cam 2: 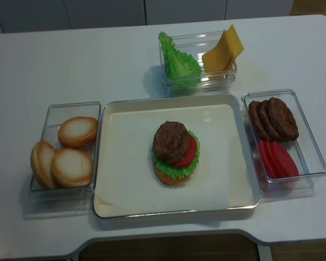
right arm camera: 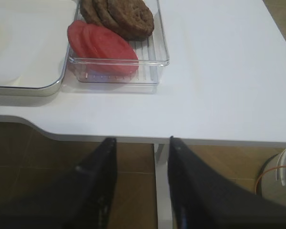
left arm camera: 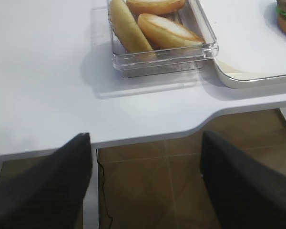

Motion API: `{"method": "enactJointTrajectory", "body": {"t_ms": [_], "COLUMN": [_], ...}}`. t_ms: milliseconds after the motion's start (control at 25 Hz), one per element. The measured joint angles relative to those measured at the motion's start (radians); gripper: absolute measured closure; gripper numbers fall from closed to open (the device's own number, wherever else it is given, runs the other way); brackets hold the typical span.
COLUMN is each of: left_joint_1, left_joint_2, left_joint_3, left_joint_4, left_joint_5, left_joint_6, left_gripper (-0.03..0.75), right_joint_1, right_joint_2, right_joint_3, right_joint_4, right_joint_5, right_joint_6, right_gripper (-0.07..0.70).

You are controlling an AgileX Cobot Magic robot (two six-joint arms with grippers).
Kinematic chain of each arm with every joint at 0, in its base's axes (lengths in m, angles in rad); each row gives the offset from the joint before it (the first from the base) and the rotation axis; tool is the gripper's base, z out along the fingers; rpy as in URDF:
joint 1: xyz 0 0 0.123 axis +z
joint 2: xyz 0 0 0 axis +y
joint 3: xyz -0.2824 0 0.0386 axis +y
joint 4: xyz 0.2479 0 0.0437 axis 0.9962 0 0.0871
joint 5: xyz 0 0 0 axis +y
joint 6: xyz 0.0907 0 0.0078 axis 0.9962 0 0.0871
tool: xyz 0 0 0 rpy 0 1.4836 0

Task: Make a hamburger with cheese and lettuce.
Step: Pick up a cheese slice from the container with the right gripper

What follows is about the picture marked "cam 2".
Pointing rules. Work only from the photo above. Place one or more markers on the white rectangular tray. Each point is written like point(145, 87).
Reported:
point(243, 186)

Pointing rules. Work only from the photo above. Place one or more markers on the lettuce leaf on burger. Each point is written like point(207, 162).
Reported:
point(178, 172)

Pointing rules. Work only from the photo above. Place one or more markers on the clear lettuce cheese container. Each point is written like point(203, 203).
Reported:
point(199, 84)

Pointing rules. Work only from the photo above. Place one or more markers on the clear bun container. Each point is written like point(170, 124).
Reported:
point(58, 114)

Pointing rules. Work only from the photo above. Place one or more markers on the beef patty on burger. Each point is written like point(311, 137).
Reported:
point(171, 141)

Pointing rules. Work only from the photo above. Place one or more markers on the upper bun half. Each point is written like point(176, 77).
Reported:
point(78, 131)

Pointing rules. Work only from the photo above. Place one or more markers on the right beef patty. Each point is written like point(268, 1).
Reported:
point(282, 119)

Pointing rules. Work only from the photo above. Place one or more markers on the left standing bun half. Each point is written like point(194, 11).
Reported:
point(40, 161)

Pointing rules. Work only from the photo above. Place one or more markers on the white parchment paper sheet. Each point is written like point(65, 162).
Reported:
point(126, 183)

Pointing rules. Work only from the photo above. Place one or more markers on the clear patty tomato container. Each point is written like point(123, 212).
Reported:
point(304, 150)

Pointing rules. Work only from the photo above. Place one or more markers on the yellow cheese slices stack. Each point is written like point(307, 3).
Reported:
point(221, 58)

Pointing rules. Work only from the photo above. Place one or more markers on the red tomato slices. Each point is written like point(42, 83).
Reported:
point(277, 161)

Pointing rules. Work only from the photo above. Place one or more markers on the bottom bun on tray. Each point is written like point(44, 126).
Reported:
point(166, 179)

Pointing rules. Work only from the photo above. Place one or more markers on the middle beef patty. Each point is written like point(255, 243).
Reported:
point(266, 122)

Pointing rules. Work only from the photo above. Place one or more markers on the green lettuce leaves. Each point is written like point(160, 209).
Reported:
point(178, 64)

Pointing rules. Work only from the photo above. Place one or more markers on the front bun half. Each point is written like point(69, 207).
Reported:
point(72, 168)

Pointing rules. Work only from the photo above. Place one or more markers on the tomato slice on burger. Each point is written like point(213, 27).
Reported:
point(189, 156)

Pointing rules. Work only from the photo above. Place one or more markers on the left beef patty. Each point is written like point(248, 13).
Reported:
point(257, 125)

